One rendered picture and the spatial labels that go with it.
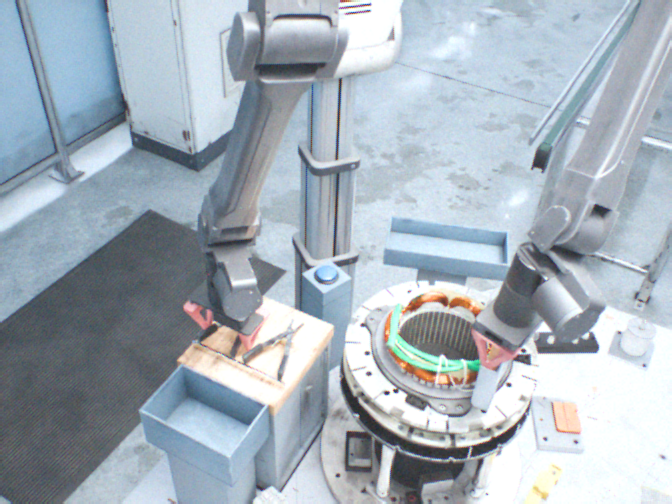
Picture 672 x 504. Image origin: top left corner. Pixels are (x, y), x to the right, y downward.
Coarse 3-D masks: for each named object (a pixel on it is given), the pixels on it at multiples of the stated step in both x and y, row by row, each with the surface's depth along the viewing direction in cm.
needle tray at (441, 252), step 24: (408, 240) 146; (432, 240) 146; (456, 240) 146; (480, 240) 145; (504, 240) 144; (384, 264) 140; (408, 264) 139; (432, 264) 138; (456, 264) 137; (480, 264) 136; (504, 264) 135
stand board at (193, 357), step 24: (288, 312) 123; (216, 336) 118; (264, 336) 119; (312, 336) 119; (192, 360) 114; (216, 360) 114; (240, 360) 115; (264, 360) 115; (312, 360) 117; (240, 384) 111; (264, 384) 111; (288, 384) 111
